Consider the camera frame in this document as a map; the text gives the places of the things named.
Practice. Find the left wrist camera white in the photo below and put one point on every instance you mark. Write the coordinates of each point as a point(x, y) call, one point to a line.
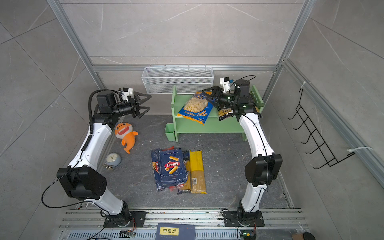
point(125, 94)

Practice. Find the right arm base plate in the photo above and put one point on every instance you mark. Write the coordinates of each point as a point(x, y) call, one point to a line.
point(242, 219)

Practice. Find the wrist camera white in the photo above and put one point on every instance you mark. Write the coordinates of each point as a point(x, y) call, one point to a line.
point(125, 94)
point(226, 84)

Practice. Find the small grey alarm clock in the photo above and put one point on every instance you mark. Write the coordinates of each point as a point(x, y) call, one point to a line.
point(112, 160)

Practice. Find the red pasta packet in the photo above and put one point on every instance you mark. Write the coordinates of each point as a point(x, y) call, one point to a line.
point(177, 188)

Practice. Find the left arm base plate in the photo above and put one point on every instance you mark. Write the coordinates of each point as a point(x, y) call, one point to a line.
point(125, 220)

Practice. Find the black wire hook rack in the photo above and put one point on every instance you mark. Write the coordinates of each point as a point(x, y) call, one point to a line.
point(315, 136)

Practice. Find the dark penne pasta bag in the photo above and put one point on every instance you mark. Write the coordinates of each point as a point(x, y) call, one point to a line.
point(239, 110)

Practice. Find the blue Barilla spaghetti box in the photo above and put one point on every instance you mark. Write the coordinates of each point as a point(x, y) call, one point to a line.
point(156, 169)

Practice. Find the orange shark plush toy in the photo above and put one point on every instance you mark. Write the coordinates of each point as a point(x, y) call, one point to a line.
point(125, 132)

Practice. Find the aluminium rail frame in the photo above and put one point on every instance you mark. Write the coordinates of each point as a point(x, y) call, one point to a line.
point(210, 224)

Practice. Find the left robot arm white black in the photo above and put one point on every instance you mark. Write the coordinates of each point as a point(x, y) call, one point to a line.
point(81, 179)

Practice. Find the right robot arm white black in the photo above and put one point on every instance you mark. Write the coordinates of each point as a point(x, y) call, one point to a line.
point(264, 166)

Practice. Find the small green cup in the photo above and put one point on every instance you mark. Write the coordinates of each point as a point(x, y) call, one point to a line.
point(170, 132)

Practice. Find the green two-tier shelf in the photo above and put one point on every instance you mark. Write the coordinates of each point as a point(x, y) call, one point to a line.
point(213, 125)

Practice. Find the blue Barilla rigatoni box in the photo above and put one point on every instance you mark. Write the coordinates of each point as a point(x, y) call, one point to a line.
point(172, 168)

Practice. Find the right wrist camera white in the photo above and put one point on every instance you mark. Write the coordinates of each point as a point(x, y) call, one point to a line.
point(226, 84)

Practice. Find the white wire mesh basket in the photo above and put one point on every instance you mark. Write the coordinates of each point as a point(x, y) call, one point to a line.
point(187, 80)

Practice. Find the yellow spaghetti bag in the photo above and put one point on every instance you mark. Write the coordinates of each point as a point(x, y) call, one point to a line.
point(197, 173)

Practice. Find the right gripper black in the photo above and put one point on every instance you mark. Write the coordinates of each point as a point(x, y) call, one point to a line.
point(218, 102)

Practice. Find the blue orecchiette pasta bag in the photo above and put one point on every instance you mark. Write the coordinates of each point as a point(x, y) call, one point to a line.
point(197, 108)

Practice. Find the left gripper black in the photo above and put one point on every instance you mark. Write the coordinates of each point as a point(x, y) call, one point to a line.
point(133, 107)

